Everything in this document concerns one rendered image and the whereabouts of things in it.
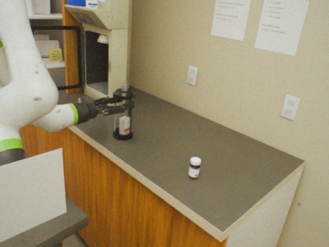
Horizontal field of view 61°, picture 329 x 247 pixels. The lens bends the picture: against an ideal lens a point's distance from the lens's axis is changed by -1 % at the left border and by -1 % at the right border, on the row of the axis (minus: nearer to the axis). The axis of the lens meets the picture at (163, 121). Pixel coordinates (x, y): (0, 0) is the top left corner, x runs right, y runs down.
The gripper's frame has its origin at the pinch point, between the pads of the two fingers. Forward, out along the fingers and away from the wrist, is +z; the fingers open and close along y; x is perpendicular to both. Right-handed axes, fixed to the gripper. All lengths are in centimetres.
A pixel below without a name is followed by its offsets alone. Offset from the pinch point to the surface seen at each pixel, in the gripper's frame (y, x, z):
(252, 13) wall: -24, -44, 60
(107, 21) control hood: 33.7, -33.0, 12.5
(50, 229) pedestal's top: -37, 18, -53
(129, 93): -3.8, -5.7, 0.2
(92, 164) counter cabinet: 10.4, 36.5, -11.2
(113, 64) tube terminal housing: 33.7, -9.3, 17.4
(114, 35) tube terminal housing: 33.7, -25.6, 17.4
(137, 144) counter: -10.9, 18.1, 0.8
